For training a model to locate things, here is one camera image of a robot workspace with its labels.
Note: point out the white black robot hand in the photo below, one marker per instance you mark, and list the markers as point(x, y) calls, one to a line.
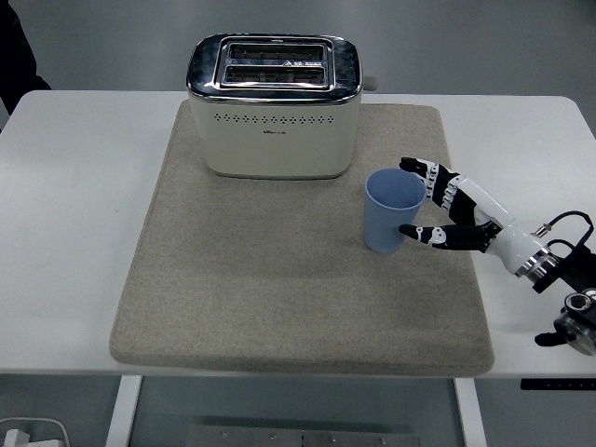
point(512, 237)

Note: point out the blue plastic cup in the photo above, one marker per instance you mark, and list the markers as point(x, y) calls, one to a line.
point(384, 223)

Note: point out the black table control panel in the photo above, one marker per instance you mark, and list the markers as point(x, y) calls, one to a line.
point(559, 384)

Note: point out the white table leg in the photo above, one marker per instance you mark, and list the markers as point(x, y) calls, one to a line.
point(122, 414)
point(471, 414)

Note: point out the beige felt mat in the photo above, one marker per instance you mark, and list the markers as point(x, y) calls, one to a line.
point(279, 302)

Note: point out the white chrome-topped toaster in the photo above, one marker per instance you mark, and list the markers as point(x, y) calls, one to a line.
point(279, 139)

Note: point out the grey metal plate with screws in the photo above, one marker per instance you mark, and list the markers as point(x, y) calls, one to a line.
point(302, 437)

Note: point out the white plastic bin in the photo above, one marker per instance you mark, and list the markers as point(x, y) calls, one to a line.
point(51, 430)

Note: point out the white block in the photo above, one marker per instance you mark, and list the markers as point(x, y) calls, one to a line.
point(16, 440)

